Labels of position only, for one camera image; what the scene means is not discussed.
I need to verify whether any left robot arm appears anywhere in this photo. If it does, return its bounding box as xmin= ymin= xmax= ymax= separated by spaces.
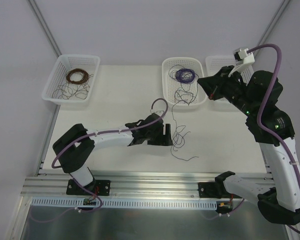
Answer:
xmin=51 ymin=113 xmax=173 ymax=195

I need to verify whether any brown coiled cable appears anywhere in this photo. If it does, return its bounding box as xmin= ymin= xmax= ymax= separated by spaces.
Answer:
xmin=65 ymin=68 xmax=90 ymax=85

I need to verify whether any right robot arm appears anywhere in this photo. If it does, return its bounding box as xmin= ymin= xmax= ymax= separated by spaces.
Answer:
xmin=197 ymin=65 xmax=300 ymax=226

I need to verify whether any middle white perforated basket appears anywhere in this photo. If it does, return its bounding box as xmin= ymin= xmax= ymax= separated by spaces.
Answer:
xmin=161 ymin=57 xmax=208 ymax=111

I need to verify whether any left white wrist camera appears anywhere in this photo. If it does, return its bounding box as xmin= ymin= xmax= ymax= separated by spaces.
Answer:
xmin=150 ymin=109 xmax=165 ymax=116

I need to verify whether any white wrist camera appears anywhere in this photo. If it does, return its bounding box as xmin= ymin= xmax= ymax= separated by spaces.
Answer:
xmin=150 ymin=109 xmax=165 ymax=116
xmin=228 ymin=47 xmax=255 ymax=77

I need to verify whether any right aluminium frame post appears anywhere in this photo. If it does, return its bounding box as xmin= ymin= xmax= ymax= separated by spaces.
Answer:
xmin=257 ymin=0 xmax=293 ymax=46

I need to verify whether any purple coiled cable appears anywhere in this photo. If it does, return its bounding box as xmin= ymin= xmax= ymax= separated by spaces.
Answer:
xmin=168 ymin=64 xmax=197 ymax=92

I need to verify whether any left white perforated basket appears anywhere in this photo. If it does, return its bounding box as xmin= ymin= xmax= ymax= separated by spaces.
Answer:
xmin=41 ymin=54 xmax=101 ymax=108

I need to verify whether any aluminium mounting rail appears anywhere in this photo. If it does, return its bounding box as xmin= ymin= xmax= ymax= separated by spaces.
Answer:
xmin=21 ymin=169 xmax=217 ymax=200

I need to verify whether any cable bundle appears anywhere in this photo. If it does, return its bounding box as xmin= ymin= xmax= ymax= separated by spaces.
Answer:
xmin=170 ymin=77 xmax=201 ymax=162

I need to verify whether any right white perforated basket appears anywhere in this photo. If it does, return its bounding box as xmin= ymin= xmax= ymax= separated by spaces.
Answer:
xmin=205 ymin=55 xmax=254 ymax=112

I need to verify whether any aluminium frame post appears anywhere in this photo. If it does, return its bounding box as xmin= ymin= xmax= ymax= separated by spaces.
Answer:
xmin=27 ymin=0 xmax=62 ymax=58
xmin=257 ymin=0 xmax=293 ymax=46

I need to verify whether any white perforated basket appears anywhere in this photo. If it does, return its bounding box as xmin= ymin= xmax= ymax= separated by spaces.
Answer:
xmin=161 ymin=57 xmax=208 ymax=111
xmin=41 ymin=54 xmax=101 ymax=108
xmin=205 ymin=55 xmax=254 ymax=112

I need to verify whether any white slotted cable duct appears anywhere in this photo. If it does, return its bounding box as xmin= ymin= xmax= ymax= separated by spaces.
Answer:
xmin=31 ymin=197 xmax=217 ymax=211

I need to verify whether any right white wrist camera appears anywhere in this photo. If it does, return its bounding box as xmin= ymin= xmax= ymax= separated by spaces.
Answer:
xmin=228 ymin=47 xmax=255 ymax=77

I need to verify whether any left aluminium frame post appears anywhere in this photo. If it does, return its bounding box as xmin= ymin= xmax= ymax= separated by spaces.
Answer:
xmin=27 ymin=0 xmax=62 ymax=58

